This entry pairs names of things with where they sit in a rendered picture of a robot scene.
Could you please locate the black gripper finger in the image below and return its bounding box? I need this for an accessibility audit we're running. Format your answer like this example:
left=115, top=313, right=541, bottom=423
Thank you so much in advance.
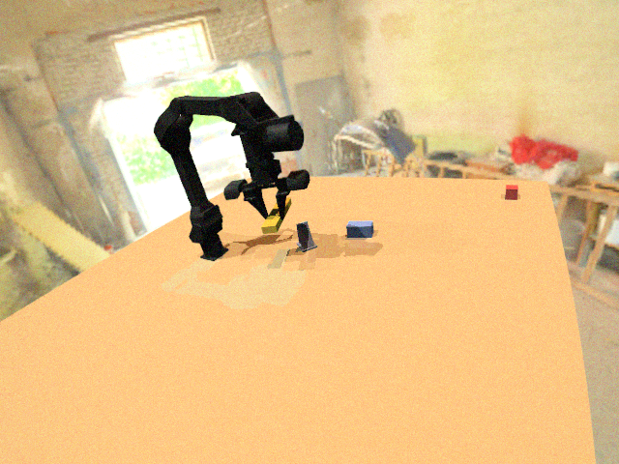
left=243, top=189, right=268, bottom=219
left=275, top=189, right=291, bottom=219

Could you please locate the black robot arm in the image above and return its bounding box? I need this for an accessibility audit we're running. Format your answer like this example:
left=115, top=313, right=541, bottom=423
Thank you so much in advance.
left=153, top=92, right=304, bottom=261

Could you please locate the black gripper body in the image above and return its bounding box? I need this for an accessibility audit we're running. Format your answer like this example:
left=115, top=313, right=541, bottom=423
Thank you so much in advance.
left=223, top=151, right=310, bottom=201

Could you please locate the small red block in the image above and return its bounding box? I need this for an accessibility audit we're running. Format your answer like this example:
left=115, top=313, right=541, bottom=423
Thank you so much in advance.
left=505, top=185, right=518, bottom=200

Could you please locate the blue rectangular block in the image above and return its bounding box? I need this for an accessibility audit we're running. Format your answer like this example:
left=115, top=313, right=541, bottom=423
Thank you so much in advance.
left=346, top=220, right=373, bottom=238

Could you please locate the yellow bar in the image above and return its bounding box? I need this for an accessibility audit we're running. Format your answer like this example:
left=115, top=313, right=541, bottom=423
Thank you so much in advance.
left=261, top=197, right=292, bottom=234

